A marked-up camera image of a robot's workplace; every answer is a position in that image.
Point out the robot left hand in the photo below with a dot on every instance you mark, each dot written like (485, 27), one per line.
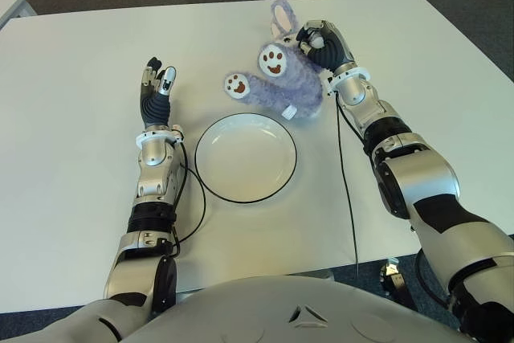
(156, 106)

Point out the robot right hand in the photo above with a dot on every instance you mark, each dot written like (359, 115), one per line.
(331, 51)

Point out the purple plush bunny doll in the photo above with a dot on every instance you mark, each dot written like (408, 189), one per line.
(289, 86)

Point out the robot left arm silver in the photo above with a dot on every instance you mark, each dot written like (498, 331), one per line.
(154, 174)

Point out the robot right arm silver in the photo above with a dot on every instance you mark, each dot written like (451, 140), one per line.
(421, 182)

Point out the white plate black rim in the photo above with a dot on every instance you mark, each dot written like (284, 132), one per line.
(245, 158)

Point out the white side table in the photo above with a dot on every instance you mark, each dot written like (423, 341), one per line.
(14, 1)

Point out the grey robot torso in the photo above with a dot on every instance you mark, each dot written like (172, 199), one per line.
(281, 311)

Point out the black metal floor bracket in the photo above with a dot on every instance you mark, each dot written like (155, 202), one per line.
(395, 284)

